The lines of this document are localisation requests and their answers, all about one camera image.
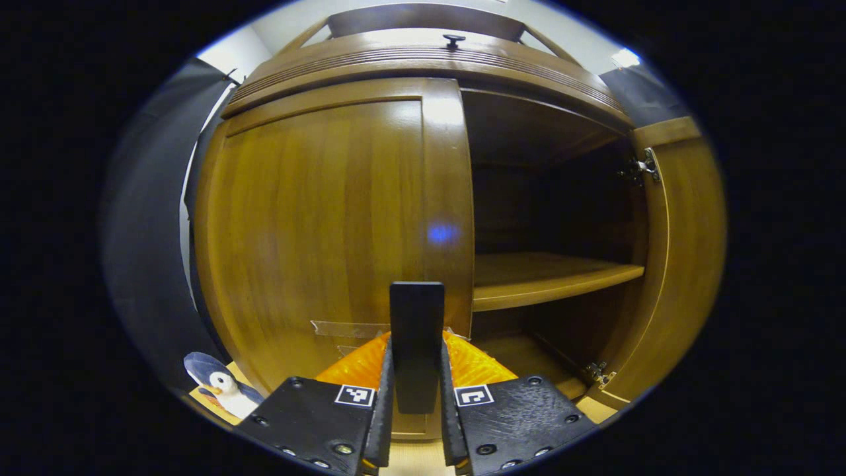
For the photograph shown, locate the black door handle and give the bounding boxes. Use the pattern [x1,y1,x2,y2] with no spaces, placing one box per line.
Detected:
[389,282,445,415]

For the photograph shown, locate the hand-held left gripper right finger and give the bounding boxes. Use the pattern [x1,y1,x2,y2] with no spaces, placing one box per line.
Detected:
[440,329,601,475]

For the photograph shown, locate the wooden shoe cabinet door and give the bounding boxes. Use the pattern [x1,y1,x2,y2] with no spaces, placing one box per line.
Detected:
[585,116,728,411]
[194,77,475,440]

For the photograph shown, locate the wooden inner shelf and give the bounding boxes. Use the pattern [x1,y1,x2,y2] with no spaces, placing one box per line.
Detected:
[473,251,645,313]

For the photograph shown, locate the wooden cabinet drawer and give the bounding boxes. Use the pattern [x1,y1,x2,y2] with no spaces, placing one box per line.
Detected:
[274,29,576,70]

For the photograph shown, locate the metal door hinge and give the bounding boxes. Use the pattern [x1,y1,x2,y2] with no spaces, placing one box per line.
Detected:
[582,360,617,387]
[618,147,662,186]

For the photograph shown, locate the penguin plush toy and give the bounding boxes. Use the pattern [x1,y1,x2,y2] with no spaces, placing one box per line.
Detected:
[183,352,265,418]

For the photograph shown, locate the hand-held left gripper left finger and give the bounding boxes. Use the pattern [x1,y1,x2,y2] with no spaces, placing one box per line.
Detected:
[235,331,396,475]

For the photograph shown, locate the wooden double-door shoe cabinet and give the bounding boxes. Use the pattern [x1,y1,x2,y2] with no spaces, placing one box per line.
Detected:
[221,3,662,404]

